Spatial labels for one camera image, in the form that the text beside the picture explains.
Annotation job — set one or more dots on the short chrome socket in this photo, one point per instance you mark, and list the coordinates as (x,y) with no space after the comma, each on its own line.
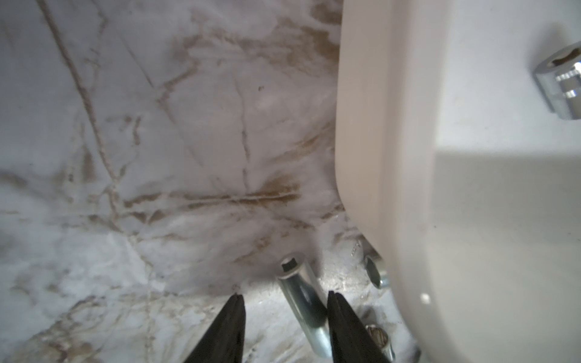
(558,78)

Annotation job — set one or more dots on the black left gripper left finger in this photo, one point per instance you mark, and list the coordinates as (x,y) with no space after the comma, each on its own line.
(225,338)

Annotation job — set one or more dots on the white plastic storage box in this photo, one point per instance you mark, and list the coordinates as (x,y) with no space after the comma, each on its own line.
(451,164)

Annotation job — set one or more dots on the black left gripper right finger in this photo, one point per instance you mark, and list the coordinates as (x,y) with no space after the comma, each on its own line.
(350,342)

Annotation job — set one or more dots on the medium chrome socket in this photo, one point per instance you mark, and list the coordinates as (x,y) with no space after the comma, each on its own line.
(382,340)

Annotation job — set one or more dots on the long chrome deep socket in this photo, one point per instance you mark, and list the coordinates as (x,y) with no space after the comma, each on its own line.
(305,297)

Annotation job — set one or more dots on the chrome socket near box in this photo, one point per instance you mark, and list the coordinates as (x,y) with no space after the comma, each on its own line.
(376,271)

